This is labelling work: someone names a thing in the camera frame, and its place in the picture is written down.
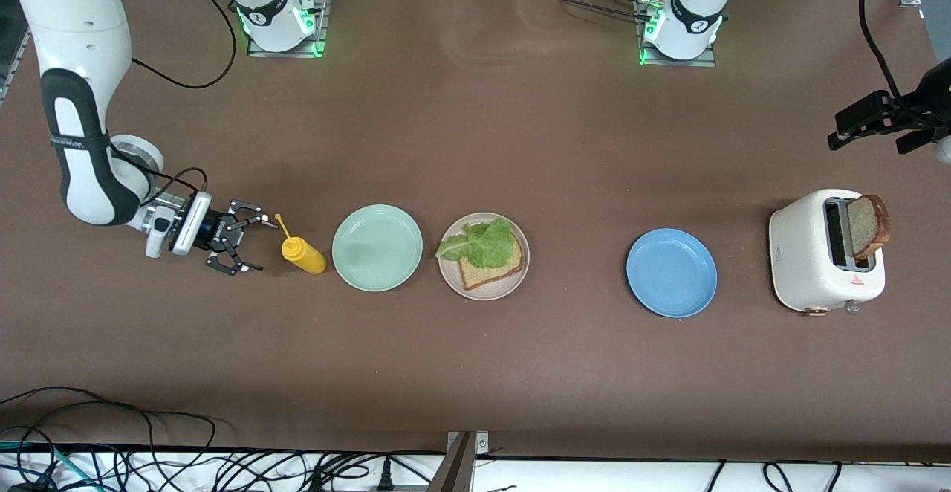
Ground yellow mustard squeeze bottle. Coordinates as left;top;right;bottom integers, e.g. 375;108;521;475
274;213;328;276

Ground dark crust bread slice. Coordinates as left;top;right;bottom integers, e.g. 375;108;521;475
847;195;892;261

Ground green lettuce leaf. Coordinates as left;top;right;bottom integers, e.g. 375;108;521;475
435;217;516;270

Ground light crust bread slice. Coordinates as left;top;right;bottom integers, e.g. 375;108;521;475
459;233;525;291

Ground mint green plate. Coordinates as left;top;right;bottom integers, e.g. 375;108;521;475
331;204;423;293

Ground blue plate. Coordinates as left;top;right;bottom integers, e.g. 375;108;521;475
626;228;718;320

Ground beige plate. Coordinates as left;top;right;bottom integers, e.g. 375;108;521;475
438;213;531;302

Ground white toaster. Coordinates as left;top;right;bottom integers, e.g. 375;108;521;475
769;189;886;316

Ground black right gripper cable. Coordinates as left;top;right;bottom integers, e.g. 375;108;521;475
111;146;210;207

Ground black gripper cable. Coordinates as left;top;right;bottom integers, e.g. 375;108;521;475
111;146;210;207
859;0;911;110

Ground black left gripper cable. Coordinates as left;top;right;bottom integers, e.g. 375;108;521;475
859;0;911;110

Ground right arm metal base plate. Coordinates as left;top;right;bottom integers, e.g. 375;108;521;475
247;0;331;59

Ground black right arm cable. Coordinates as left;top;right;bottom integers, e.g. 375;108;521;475
130;0;238;91

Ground aluminium table edge rail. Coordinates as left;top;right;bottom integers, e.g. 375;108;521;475
0;27;30;110

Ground teal cable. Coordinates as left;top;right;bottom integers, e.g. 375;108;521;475
0;440;97;492

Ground black base power cables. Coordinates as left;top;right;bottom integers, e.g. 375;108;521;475
516;0;658;25

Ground grey metal bracket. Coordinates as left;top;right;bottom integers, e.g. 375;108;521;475
427;431;491;492

